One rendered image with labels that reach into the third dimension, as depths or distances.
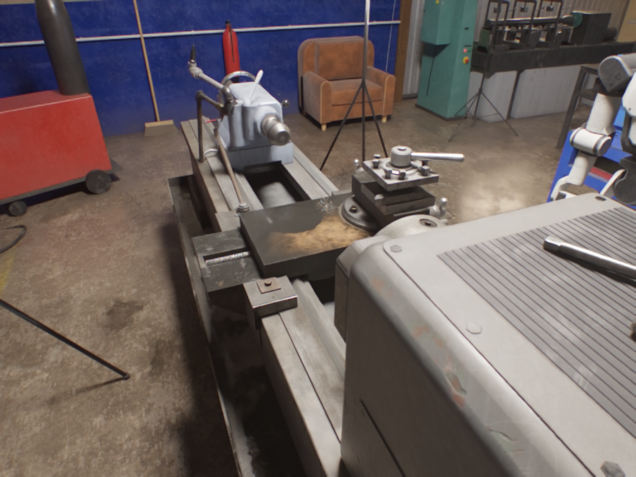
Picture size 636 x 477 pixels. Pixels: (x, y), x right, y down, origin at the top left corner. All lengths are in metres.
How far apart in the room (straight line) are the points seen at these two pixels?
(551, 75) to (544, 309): 5.77
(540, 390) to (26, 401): 2.23
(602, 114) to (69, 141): 3.49
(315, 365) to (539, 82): 5.41
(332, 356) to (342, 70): 4.56
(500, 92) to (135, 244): 4.36
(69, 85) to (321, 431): 3.44
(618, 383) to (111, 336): 2.33
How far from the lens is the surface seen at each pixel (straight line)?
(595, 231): 0.70
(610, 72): 1.96
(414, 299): 0.50
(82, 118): 3.91
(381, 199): 1.22
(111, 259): 3.13
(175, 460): 1.98
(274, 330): 1.16
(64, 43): 3.92
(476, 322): 0.48
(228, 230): 1.50
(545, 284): 0.56
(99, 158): 4.03
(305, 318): 1.18
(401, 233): 0.85
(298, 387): 1.04
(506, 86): 5.76
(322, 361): 1.08
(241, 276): 1.28
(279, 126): 1.66
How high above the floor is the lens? 1.65
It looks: 33 degrees down
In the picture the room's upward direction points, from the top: straight up
